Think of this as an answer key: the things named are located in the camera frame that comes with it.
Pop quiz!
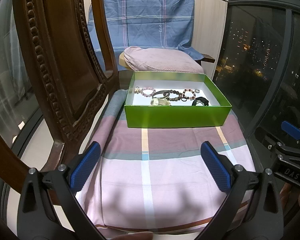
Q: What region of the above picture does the white wristwatch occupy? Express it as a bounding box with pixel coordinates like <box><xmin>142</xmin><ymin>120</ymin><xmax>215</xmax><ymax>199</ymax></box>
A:
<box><xmin>150</xmin><ymin>98</ymin><xmax>171</xmax><ymax>106</ymax></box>

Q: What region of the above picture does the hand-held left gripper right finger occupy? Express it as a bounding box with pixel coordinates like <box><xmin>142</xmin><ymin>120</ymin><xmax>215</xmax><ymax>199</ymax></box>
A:
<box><xmin>197</xmin><ymin>141</ymin><xmax>284</xmax><ymax>240</ymax></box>

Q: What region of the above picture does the pink cushion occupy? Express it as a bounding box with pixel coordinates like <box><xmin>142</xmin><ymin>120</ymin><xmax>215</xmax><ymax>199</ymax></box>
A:
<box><xmin>122</xmin><ymin>46</ymin><xmax>205</xmax><ymax>74</ymax></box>

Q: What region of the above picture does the blue plaid cloth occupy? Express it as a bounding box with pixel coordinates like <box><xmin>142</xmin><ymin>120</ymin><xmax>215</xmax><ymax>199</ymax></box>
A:
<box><xmin>87</xmin><ymin>0</ymin><xmax>203</xmax><ymax>60</ymax></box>

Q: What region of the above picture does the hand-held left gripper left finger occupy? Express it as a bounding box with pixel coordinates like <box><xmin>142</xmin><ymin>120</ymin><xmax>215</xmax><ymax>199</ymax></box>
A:
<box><xmin>16</xmin><ymin>141</ymin><xmax>104</xmax><ymax>240</ymax></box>

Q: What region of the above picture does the pink plaid bed sheet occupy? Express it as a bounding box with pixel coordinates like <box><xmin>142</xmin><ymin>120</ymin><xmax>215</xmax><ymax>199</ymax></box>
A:
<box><xmin>76</xmin><ymin>90</ymin><xmax>257</xmax><ymax>235</ymax></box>

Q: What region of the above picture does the metal bangle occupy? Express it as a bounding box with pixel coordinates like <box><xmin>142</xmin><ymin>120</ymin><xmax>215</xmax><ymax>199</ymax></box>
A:
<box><xmin>151</xmin><ymin>89</ymin><xmax>171</xmax><ymax>100</ymax></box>

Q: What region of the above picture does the green box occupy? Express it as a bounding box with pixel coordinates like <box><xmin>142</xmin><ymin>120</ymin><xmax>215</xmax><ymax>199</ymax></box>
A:
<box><xmin>124</xmin><ymin>71</ymin><xmax>232</xmax><ymax>128</ymax></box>

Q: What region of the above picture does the red and white bead bracelet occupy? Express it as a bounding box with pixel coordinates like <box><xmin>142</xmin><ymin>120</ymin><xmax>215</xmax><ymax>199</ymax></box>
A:
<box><xmin>182</xmin><ymin>88</ymin><xmax>196</xmax><ymax>100</ymax></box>

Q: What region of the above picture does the glass sliding door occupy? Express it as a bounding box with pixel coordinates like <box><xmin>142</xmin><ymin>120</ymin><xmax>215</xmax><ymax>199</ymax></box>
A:
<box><xmin>0</xmin><ymin>0</ymin><xmax>48</xmax><ymax>155</ymax></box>

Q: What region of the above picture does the dark framed glass window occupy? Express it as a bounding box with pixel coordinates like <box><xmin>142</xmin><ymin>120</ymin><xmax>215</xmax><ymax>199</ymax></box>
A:
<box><xmin>212</xmin><ymin>0</ymin><xmax>300</xmax><ymax>180</ymax></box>

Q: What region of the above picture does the black wristwatch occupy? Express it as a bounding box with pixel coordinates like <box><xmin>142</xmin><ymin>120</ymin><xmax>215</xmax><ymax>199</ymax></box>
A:
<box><xmin>191</xmin><ymin>96</ymin><xmax>210</xmax><ymax>107</ymax></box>

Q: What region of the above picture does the person's left hand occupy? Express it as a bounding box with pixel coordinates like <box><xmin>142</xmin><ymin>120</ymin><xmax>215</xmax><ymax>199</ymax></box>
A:
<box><xmin>109</xmin><ymin>231</ymin><xmax>154</xmax><ymax>240</ymax></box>

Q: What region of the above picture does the tan foam pad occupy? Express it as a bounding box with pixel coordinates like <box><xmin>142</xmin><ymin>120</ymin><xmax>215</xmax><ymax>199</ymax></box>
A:
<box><xmin>118</xmin><ymin>53</ymin><xmax>130</xmax><ymax>68</ymax></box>

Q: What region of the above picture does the person's right hand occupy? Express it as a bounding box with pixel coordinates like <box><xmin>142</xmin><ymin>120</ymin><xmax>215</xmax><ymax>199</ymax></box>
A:
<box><xmin>279</xmin><ymin>182</ymin><xmax>300</xmax><ymax>209</ymax></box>

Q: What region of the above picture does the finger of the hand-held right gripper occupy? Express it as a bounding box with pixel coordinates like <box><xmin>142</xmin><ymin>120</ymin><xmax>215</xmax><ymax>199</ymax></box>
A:
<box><xmin>255</xmin><ymin>127</ymin><xmax>300</xmax><ymax>165</ymax></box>
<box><xmin>282</xmin><ymin>121</ymin><xmax>300</xmax><ymax>153</ymax></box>

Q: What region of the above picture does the pink bead bracelet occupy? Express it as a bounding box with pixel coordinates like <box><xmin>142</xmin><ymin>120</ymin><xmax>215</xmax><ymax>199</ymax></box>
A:
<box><xmin>139</xmin><ymin>86</ymin><xmax>157</xmax><ymax>98</ymax></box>

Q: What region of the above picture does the carved wooden chair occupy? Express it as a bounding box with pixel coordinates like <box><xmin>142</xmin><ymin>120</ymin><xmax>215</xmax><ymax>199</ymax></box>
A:
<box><xmin>0</xmin><ymin>0</ymin><xmax>120</xmax><ymax>188</ymax></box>

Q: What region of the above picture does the dark brown bead bracelet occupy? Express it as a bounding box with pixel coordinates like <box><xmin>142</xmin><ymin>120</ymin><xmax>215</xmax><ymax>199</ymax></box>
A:
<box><xmin>168</xmin><ymin>90</ymin><xmax>185</xmax><ymax>102</ymax></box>

